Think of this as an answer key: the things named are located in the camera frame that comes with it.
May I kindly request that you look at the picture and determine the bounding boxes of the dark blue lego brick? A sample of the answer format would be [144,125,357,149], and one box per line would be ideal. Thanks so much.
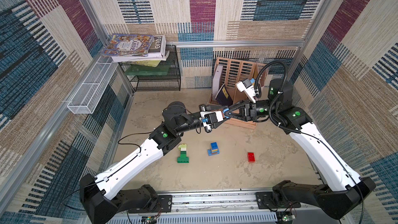
[210,142,218,150]

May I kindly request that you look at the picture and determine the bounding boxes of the long blue lego brick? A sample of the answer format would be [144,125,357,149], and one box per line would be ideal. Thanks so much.
[207,149,220,156]

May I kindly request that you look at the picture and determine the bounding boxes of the lime green lego brick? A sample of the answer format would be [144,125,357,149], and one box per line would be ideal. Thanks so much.
[178,144,187,151]

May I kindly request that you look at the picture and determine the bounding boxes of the long green lego brick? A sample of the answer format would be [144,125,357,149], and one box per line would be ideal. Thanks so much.
[177,157,189,163]

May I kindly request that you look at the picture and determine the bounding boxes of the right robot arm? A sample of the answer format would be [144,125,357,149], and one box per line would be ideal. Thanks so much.
[224,79,376,219]

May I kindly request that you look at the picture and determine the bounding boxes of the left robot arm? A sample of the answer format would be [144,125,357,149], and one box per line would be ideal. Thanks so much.
[79,102,226,224]

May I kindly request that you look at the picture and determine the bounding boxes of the red lego brick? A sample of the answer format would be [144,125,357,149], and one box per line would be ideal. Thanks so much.
[247,152,256,163]

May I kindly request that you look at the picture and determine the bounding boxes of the dark purple book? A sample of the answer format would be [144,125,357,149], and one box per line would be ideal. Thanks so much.
[215,84,233,106]

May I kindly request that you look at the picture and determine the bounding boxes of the white book in organizer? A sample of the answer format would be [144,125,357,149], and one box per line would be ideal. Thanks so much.
[211,64,224,101]

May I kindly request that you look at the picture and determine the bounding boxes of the pink desk file organizer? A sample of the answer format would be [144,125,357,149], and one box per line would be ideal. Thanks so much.
[208,57,269,130]

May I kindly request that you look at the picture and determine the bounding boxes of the black and white Folio book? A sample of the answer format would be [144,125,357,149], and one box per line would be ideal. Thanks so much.
[109,35,169,62]

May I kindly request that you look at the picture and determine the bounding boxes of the green folder on shelf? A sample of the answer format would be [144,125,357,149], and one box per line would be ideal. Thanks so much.
[124,65,170,76]

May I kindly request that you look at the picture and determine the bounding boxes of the colourful illustrated book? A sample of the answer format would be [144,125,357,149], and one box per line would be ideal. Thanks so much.
[102,34,154,57]

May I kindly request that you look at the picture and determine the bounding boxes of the black wire shelf rack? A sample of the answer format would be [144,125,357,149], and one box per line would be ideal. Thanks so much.
[120,45,181,92]

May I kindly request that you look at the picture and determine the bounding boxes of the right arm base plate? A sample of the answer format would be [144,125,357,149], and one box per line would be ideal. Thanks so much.
[255,191,301,212]

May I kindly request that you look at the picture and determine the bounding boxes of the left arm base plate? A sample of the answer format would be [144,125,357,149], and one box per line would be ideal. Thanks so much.
[128,195,173,214]

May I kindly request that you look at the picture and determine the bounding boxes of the white wire mesh basket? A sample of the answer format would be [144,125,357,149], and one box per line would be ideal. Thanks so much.
[67,57,118,115]

